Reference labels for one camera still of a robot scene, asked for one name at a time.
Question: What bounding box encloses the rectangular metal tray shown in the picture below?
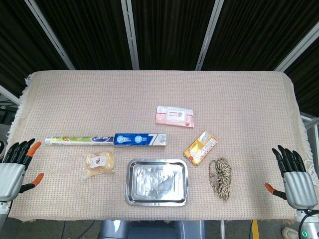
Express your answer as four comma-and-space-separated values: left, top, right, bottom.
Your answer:
125, 158, 189, 206

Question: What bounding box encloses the coiled jute rope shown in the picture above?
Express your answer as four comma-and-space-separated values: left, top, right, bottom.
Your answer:
208, 157, 233, 201

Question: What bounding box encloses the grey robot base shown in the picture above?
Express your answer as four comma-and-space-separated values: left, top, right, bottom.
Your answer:
99, 220, 206, 239

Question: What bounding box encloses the blue toothpaste box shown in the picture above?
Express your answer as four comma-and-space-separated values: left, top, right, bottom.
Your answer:
114, 132, 167, 148

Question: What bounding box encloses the pink wet wipes pack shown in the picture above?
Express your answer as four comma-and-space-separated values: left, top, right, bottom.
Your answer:
155, 106, 195, 129

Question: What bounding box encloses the clear bag of snacks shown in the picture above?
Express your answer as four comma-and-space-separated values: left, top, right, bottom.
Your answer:
82, 150, 116, 179

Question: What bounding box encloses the yellow snack packet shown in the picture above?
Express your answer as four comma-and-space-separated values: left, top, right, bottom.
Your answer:
183, 130, 219, 167

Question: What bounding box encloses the beige shoe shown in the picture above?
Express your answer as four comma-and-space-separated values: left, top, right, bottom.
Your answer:
281, 227, 299, 239

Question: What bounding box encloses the cling film box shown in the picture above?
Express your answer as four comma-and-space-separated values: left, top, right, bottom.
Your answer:
45, 135, 116, 146

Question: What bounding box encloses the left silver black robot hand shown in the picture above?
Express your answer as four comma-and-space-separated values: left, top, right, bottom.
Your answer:
0, 138, 45, 202

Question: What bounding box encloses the beige woven tablecloth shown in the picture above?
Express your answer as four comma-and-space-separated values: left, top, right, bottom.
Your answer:
6, 70, 314, 223

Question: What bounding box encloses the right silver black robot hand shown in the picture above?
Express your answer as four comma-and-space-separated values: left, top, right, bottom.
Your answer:
264, 144, 319, 209

